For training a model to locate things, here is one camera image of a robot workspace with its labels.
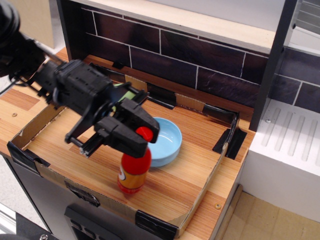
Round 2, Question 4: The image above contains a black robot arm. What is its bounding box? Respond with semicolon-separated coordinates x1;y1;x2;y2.
0;0;160;158

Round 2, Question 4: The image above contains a black cable on floor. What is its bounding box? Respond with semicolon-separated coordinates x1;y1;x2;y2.
0;79;16;95

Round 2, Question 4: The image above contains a cardboard fence with black tape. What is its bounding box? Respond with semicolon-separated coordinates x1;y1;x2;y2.
6;61;248;240

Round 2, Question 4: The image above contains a dark grey vertical post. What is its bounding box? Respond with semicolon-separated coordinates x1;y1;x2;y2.
249;0;302;132

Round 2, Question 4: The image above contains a green toy apple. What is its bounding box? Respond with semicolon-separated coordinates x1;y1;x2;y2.
112;83;136;112

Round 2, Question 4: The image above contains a red hot sauce bottle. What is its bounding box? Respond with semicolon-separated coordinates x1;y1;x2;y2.
117;146;152;194

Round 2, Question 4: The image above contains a light wooden shelf ledge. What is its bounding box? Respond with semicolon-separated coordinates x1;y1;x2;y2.
77;0;276;54

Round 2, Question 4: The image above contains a white dish drainer block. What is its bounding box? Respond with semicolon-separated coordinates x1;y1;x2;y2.
240;100;320;222

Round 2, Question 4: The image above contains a light blue bowl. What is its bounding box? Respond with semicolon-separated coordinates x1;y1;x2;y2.
148;117;182;167

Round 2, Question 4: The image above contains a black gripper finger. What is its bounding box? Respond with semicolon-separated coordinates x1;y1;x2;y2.
94;116;148;158
116;98;160;144

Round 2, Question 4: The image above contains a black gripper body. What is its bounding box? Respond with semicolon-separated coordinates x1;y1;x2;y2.
49;60;147;157

